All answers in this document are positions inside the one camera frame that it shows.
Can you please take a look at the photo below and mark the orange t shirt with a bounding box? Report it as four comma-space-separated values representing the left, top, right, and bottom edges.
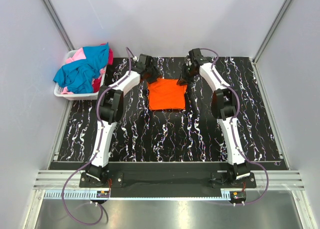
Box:
147, 78, 188, 111

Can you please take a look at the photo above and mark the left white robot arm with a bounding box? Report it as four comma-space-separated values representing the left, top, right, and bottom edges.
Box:
83, 61, 161, 187

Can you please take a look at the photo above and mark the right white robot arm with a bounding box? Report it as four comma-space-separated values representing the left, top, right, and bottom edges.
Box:
177, 48, 251, 188

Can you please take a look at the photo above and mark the blue t shirt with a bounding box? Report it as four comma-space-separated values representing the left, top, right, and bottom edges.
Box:
53, 43, 111, 94

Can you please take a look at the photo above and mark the light pink t shirt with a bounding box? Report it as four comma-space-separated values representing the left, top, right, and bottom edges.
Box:
60, 48, 106, 95

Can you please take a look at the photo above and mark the white plastic laundry basket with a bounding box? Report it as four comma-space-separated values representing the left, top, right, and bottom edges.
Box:
53, 49, 107, 101

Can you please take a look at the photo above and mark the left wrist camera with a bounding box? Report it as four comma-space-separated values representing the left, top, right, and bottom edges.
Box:
134, 53, 153, 67

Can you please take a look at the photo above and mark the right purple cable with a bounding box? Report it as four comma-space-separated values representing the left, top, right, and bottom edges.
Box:
199, 47, 269, 206

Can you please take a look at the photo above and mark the purple cable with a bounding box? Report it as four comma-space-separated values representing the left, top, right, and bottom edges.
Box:
199, 47, 269, 206
60, 46, 138, 226

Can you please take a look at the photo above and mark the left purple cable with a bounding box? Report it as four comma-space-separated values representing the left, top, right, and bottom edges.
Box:
60, 46, 138, 226

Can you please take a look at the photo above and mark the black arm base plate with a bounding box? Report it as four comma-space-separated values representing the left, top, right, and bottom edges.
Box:
79, 170, 257, 189

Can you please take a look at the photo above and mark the aluminium front rail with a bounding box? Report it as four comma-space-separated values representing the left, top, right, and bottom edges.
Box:
33, 170, 305, 191

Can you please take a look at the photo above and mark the white slotted cable duct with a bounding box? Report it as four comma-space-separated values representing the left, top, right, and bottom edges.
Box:
44, 188, 232, 202

